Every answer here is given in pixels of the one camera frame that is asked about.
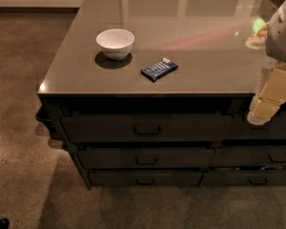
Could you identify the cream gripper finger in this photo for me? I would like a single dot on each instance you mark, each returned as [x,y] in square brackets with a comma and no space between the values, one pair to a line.
[258,40]
[270,94]

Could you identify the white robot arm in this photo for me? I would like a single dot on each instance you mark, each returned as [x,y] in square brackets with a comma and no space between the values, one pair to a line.
[275,46]

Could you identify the blue snack packet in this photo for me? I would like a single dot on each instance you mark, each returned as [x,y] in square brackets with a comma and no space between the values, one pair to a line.
[159,69]

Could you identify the dark cabinet island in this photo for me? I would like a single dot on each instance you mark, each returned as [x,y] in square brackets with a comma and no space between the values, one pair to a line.
[217,73]

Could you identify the white ceramic bowl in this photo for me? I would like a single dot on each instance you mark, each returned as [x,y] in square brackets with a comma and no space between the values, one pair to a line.
[116,44]

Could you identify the black shoe tip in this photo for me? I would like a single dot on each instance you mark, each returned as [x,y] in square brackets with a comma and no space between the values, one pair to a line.
[4,224]

